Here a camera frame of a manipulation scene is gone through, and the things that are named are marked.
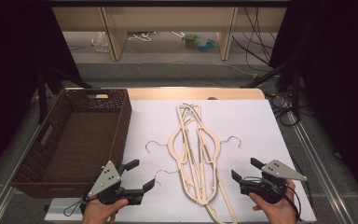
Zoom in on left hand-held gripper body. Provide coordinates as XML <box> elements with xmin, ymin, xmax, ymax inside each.
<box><xmin>86</xmin><ymin>161</ymin><xmax>145</xmax><ymax>206</ymax></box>

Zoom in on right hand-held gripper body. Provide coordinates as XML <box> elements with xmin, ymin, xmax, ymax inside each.
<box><xmin>239</xmin><ymin>159</ymin><xmax>309</xmax><ymax>205</ymax></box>

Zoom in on brown wicker basket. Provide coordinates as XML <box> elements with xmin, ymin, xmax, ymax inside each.
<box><xmin>9</xmin><ymin>88</ymin><xmax>133</xmax><ymax>199</ymax></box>

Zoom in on person's left hand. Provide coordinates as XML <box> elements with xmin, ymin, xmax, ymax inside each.
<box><xmin>81</xmin><ymin>198</ymin><xmax>130</xmax><ymax>224</ymax></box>

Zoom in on person's right hand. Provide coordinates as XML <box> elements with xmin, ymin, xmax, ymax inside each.
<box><xmin>249</xmin><ymin>179</ymin><xmax>298</xmax><ymax>224</ymax></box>

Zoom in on white table sheet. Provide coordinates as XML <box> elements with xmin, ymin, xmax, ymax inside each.
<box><xmin>45</xmin><ymin>99</ymin><xmax>318</xmax><ymax>224</ymax></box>

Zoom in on black metal stand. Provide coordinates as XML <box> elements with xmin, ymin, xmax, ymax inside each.
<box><xmin>241</xmin><ymin>59</ymin><xmax>303</xmax><ymax>123</ymax></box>

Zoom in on wooden table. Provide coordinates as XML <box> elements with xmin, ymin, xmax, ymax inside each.
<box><xmin>64</xmin><ymin>87</ymin><xmax>266</xmax><ymax>102</ymax></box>

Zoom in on black tripod stand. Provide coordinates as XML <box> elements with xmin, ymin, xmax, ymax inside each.
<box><xmin>36</xmin><ymin>64</ymin><xmax>93</xmax><ymax>125</ymax></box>

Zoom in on black curtain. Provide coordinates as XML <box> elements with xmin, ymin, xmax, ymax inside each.
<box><xmin>268</xmin><ymin>0</ymin><xmax>358</xmax><ymax>203</ymax></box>
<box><xmin>0</xmin><ymin>0</ymin><xmax>90</xmax><ymax>185</ymax></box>

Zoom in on clear plastic bag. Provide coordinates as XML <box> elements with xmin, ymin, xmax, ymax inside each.
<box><xmin>90</xmin><ymin>31</ymin><xmax>110</xmax><ymax>53</ymax></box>

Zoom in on colourful toy bundle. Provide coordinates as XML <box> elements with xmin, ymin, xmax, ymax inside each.
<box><xmin>182</xmin><ymin>32</ymin><xmax>220</xmax><ymax>53</ymax></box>

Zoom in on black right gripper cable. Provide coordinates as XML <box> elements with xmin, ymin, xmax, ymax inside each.
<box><xmin>244</xmin><ymin>175</ymin><xmax>303</xmax><ymax>222</ymax></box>

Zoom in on metal floor rail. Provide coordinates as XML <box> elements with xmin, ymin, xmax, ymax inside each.
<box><xmin>287</xmin><ymin>110</ymin><xmax>355</xmax><ymax>224</ymax></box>
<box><xmin>0</xmin><ymin>124</ymin><xmax>42</xmax><ymax>224</ymax></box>

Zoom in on grey left gripper cord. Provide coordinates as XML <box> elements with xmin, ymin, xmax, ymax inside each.
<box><xmin>62</xmin><ymin>198</ymin><xmax>90</xmax><ymax>217</ymax></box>

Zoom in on black floor cable tangle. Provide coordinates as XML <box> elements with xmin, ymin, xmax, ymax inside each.
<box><xmin>266</xmin><ymin>92</ymin><xmax>300</xmax><ymax>127</ymax></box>

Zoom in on black hanging cables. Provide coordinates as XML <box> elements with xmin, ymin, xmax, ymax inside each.
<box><xmin>231</xmin><ymin>7</ymin><xmax>278</xmax><ymax>73</ymax></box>

